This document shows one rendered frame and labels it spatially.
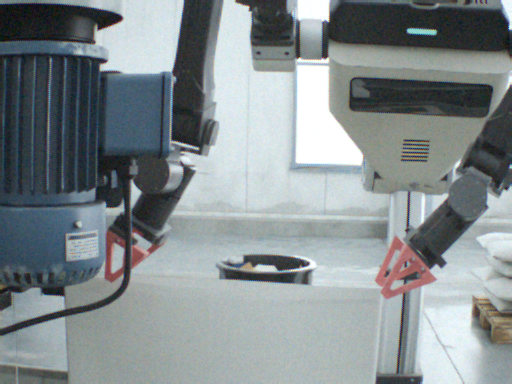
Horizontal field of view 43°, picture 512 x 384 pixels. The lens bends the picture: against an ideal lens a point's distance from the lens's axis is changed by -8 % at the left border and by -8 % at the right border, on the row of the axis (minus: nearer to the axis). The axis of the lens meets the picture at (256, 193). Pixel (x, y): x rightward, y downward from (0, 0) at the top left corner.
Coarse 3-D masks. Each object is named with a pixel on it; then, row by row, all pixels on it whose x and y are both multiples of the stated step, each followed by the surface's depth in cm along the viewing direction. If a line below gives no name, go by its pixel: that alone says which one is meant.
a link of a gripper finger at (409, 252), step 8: (408, 232) 101; (408, 240) 96; (408, 248) 94; (416, 248) 95; (400, 256) 95; (408, 256) 94; (416, 256) 94; (400, 264) 95; (416, 264) 95; (424, 264) 94; (392, 272) 96; (424, 272) 94; (392, 280) 96; (416, 280) 96; (424, 280) 95; (432, 280) 94; (384, 288) 97; (400, 288) 96; (408, 288) 96; (384, 296) 97; (392, 296) 97
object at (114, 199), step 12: (108, 72) 80; (120, 72) 80; (108, 156) 80; (108, 168) 81; (108, 180) 78; (120, 180) 80; (96, 192) 81; (108, 192) 81; (120, 192) 81; (108, 204) 81; (120, 204) 81
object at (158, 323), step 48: (96, 288) 105; (144, 288) 103; (192, 288) 101; (240, 288) 107; (288, 288) 106; (336, 288) 103; (96, 336) 106; (144, 336) 103; (192, 336) 101; (240, 336) 101; (288, 336) 101; (336, 336) 102
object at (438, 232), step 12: (432, 216) 100; (444, 216) 98; (408, 228) 105; (420, 228) 100; (432, 228) 98; (444, 228) 98; (456, 228) 98; (420, 240) 96; (432, 240) 98; (444, 240) 98; (456, 240) 99; (420, 252) 100; (432, 252) 99; (444, 252) 99; (444, 264) 96
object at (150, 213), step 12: (144, 204) 102; (156, 204) 101; (168, 204) 102; (120, 216) 100; (132, 216) 102; (144, 216) 102; (156, 216) 102; (168, 216) 103; (144, 228) 99; (156, 228) 103; (168, 228) 107
